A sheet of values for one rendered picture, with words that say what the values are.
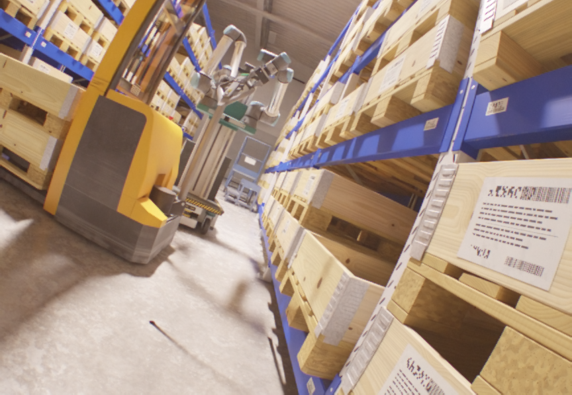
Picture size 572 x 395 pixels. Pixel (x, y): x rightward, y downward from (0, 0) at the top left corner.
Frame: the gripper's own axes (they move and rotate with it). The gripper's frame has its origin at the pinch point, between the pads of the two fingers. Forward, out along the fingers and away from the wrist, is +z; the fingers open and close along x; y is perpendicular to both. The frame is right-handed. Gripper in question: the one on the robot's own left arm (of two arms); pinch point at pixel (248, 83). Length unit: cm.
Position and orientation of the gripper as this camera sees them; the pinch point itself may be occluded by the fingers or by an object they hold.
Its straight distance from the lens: 228.2
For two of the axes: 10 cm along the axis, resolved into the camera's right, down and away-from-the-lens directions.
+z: -8.2, 5.6, 1.2
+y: 3.4, 6.4, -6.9
